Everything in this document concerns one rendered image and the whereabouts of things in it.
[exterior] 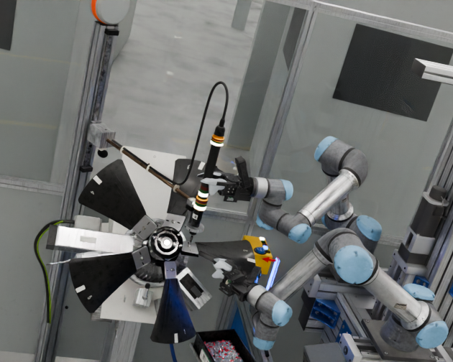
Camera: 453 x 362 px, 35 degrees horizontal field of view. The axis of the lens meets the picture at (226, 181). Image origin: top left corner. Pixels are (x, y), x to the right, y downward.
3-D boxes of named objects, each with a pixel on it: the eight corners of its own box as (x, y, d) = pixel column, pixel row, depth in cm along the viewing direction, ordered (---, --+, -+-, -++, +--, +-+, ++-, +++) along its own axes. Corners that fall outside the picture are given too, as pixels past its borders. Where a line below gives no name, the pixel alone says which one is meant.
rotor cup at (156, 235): (137, 231, 265) (144, 225, 253) (175, 225, 270) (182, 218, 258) (145, 270, 263) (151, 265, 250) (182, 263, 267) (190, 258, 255)
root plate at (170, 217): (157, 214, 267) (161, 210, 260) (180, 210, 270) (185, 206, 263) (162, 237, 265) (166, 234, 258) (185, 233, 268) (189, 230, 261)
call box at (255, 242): (237, 254, 312) (243, 234, 308) (259, 258, 315) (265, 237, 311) (244, 274, 298) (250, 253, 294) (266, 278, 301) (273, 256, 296)
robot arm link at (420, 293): (416, 310, 273) (429, 281, 268) (429, 332, 261) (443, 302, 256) (387, 306, 271) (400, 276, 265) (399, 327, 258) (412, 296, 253)
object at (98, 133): (84, 139, 295) (88, 121, 292) (98, 138, 300) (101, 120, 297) (98, 150, 289) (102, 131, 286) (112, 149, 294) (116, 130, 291)
